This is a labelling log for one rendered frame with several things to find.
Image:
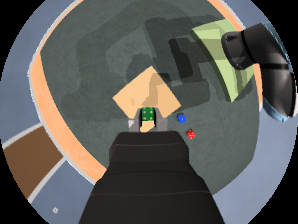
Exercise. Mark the green die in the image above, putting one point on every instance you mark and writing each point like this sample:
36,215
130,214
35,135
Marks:
147,114

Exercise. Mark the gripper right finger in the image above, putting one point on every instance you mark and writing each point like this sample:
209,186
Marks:
160,123

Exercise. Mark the orange flat mat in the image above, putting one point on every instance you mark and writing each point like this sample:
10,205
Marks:
147,89

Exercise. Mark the red die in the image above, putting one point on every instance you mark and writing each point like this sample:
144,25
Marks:
190,133

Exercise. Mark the blue die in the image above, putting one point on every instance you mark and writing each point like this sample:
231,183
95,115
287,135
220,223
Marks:
181,118

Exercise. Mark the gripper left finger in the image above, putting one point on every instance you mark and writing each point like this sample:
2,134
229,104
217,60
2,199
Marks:
136,123

